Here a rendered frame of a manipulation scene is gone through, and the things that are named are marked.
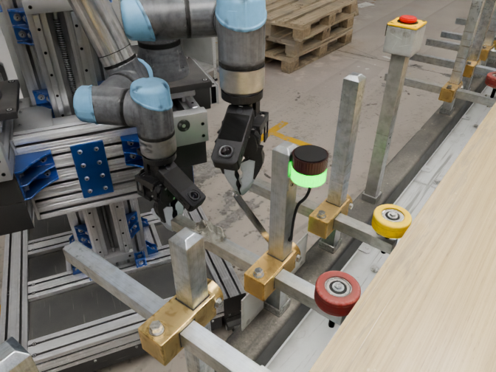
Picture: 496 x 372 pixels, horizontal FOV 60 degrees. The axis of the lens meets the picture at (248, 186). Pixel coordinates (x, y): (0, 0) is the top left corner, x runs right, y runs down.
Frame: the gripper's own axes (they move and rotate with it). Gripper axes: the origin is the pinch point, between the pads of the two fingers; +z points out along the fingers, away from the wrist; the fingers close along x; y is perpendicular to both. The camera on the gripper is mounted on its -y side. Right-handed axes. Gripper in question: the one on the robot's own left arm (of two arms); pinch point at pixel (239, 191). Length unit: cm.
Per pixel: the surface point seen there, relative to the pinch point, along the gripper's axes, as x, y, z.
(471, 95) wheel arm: -57, 109, 20
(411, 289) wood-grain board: -33.7, -5.4, 10.7
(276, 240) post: -8.0, -1.8, 8.9
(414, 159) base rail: -39, 75, 31
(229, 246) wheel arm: 2.4, -0.5, 14.7
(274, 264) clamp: -8.4, -3.8, 13.7
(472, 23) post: -51, 116, -5
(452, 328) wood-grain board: -40.1, -11.9, 10.7
